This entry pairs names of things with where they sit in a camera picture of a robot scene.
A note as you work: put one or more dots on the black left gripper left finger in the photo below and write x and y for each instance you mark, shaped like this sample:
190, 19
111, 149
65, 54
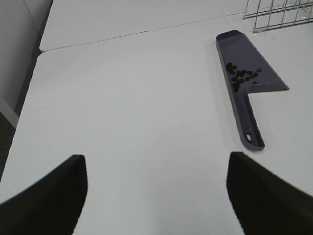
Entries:
51, 206

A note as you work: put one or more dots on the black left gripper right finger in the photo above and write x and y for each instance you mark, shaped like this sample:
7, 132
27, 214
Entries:
264, 203

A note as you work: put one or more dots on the pile of coffee beans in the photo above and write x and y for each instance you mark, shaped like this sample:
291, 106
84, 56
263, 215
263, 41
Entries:
238, 77

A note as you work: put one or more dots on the grey plastic dustpan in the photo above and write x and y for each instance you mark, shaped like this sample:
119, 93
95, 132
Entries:
235, 47

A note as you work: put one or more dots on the chrome wire dish rack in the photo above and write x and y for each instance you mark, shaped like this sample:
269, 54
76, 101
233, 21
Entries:
269, 15

